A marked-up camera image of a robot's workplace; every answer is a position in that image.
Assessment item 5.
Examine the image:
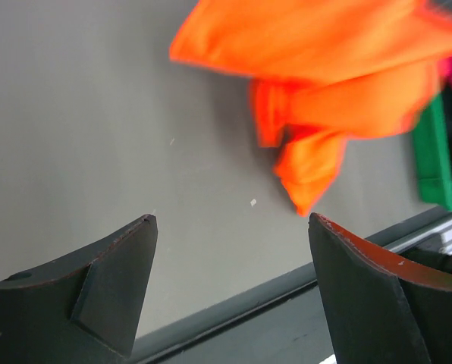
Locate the orange t shirt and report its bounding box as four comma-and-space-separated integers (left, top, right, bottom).
169, 1, 452, 216

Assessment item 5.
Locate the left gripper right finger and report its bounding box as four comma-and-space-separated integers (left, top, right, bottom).
309, 213, 452, 363

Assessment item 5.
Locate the aluminium front rail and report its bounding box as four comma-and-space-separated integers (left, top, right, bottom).
385, 213, 452, 254

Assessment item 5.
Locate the green plastic bin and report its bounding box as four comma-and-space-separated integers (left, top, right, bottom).
411, 95, 452, 212

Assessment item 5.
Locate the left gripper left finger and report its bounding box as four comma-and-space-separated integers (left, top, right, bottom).
0, 215, 158, 363

